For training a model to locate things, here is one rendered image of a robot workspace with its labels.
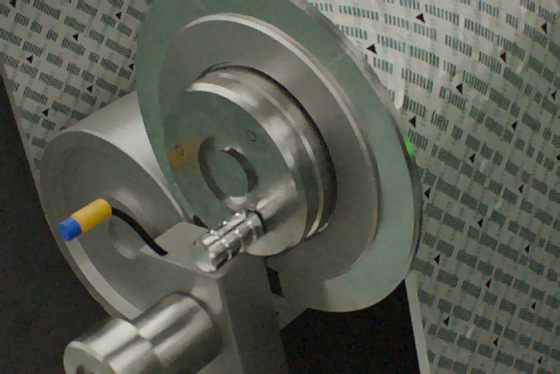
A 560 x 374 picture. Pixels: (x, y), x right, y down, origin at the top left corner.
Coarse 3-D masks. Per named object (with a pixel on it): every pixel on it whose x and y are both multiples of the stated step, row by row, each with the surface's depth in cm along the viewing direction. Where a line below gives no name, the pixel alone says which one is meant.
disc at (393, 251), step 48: (192, 0) 46; (240, 0) 44; (288, 0) 42; (144, 48) 49; (336, 48) 42; (144, 96) 51; (384, 96) 42; (384, 144) 42; (384, 192) 44; (384, 240) 45; (288, 288) 51; (336, 288) 48; (384, 288) 46
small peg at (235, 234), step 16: (224, 224) 46; (240, 224) 45; (256, 224) 46; (208, 240) 45; (224, 240) 45; (240, 240) 45; (256, 240) 46; (192, 256) 45; (208, 256) 45; (224, 256) 45
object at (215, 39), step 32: (192, 32) 46; (224, 32) 45; (256, 32) 44; (192, 64) 47; (256, 64) 45; (288, 64) 43; (160, 96) 50; (320, 96) 43; (320, 128) 44; (352, 128) 43; (352, 160) 44; (352, 192) 44; (352, 224) 45; (288, 256) 49; (320, 256) 48; (352, 256) 46
